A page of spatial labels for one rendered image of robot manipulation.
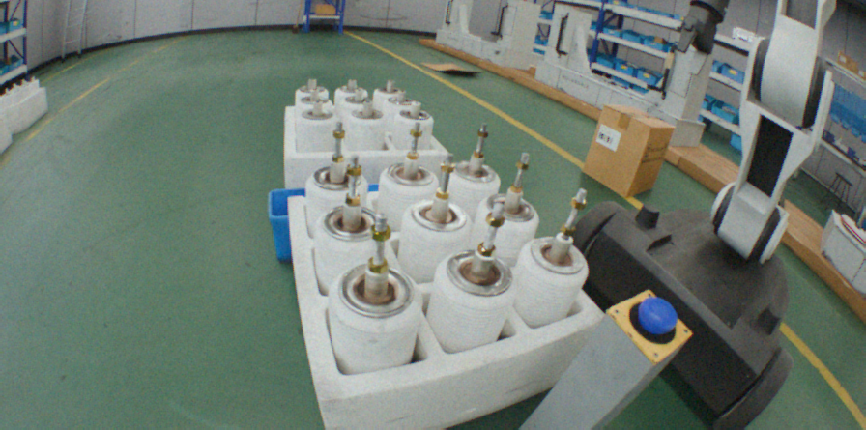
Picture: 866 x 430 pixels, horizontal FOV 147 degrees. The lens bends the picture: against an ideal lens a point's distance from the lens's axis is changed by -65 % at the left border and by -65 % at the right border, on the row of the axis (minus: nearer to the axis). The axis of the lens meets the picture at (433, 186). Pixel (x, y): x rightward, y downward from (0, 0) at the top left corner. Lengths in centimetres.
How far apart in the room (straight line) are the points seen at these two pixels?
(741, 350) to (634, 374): 38
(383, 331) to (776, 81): 71
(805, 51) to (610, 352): 61
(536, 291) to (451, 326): 12
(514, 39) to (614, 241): 314
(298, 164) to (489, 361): 57
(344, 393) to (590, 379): 24
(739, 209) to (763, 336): 29
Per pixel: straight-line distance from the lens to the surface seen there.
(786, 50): 73
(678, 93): 245
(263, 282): 74
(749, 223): 84
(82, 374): 74
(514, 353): 43
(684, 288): 69
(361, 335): 35
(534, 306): 47
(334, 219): 45
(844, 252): 221
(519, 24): 372
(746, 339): 68
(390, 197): 55
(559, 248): 46
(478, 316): 39
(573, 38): 320
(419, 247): 46
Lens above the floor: 51
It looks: 28 degrees down
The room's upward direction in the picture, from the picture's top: 10 degrees clockwise
